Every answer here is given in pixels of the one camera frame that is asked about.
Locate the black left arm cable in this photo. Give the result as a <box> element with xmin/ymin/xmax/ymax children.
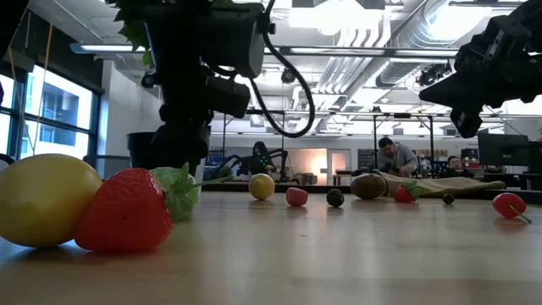
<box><xmin>248</xmin><ymin>0</ymin><xmax>317</xmax><ymax>140</ymax></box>

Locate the red cherry with stem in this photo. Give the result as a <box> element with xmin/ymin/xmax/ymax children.
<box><xmin>491</xmin><ymin>192</ymin><xmax>533</xmax><ymax>225</ymax></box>

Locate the tan cloth bag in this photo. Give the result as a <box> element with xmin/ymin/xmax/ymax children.
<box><xmin>379</xmin><ymin>171</ymin><xmax>506</xmax><ymax>198</ymax></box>

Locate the small yellow plastic lemon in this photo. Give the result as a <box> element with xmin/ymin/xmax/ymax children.
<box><xmin>248</xmin><ymin>172</ymin><xmax>276</xmax><ymax>202</ymax></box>

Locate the brown kiwi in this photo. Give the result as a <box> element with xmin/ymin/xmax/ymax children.
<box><xmin>350</xmin><ymin>172</ymin><xmax>388</xmax><ymax>201</ymax></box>

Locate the large yellow plastic lemon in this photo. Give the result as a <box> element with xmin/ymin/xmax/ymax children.
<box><xmin>0</xmin><ymin>153</ymin><xmax>103</xmax><ymax>249</ymax></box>

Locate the person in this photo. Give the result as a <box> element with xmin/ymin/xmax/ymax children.
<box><xmin>375</xmin><ymin>136</ymin><xmax>420</xmax><ymax>178</ymax></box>
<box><xmin>438</xmin><ymin>155</ymin><xmax>476</xmax><ymax>179</ymax></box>
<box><xmin>249</xmin><ymin>141</ymin><xmax>279</xmax><ymax>175</ymax></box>

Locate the black frame back rail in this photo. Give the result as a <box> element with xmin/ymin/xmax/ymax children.
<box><xmin>202</xmin><ymin>181</ymin><xmax>542</xmax><ymax>201</ymax></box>

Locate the silver ventilation duct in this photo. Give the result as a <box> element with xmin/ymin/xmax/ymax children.
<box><xmin>374</xmin><ymin>0</ymin><xmax>509</xmax><ymax>88</ymax></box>

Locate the window with dark frame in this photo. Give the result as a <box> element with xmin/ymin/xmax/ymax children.
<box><xmin>0</xmin><ymin>63</ymin><xmax>102</xmax><ymax>162</ymax></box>

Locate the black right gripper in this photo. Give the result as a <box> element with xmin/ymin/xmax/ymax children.
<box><xmin>418</xmin><ymin>44</ymin><xmax>516</xmax><ymax>139</ymax></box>

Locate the green plant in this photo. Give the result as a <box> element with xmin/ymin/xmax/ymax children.
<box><xmin>110</xmin><ymin>0</ymin><xmax>162</xmax><ymax>169</ymax></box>

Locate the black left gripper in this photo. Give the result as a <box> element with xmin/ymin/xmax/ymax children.
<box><xmin>152</xmin><ymin>69</ymin><xmax>252</xmax><ymax>175</ymax></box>

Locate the large red plastic strawberry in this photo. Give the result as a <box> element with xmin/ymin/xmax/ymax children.
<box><xmin>75</xmin><ymin>163</ymin><xmax>234</xmax><ymax>252</ymax></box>

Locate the small strawberry with green leaves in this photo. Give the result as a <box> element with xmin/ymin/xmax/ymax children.
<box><xmin>393</xmin><ymin>180</ymin><xmax>420</xmax><ymax>203</ymax></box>

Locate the blackberry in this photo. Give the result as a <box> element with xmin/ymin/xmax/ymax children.
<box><xmin>325</xmin><ymin>188</ymin><xmax>346</xmax><ymax>208</ymax></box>

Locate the pink raspberry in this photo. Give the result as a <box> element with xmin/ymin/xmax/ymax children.
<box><xmin>285</xmin><ymin>186</ymin><xmax>309</xmax><ymax>208</ymax></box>

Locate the yellow hanging cord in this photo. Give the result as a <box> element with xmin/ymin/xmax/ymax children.
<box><xmin>32</xmin><ymin>23</ymin><xmax>55</xmax><ymax>156</ymax></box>

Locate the black ceiling spotlight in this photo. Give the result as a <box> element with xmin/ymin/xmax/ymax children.
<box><xmin>417</xmin><ymin>62</ymin><xmax>452</xmax><ymax>88</ymax></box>

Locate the long ceiling light strip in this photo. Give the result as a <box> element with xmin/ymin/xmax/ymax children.
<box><xmin>69</xmin><ymin>41</ymin><xmax>461</xmax><ymax>59</ymax></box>

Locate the black computer monitor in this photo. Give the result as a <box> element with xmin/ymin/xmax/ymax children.
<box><xmin>477</xmin><ymin>133</ymin><xmax>530</xmax><ymax>167</ymax></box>

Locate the black metal stand frame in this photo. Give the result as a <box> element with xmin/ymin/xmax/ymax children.
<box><xmin>372</xmin><ymin>112</ymin><xmax>436</xmax><ymax>170</ymax></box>
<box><xmin>222</xmin><ymin>108</ymin><xmax>287</xmax><ymax>179</ymax></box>

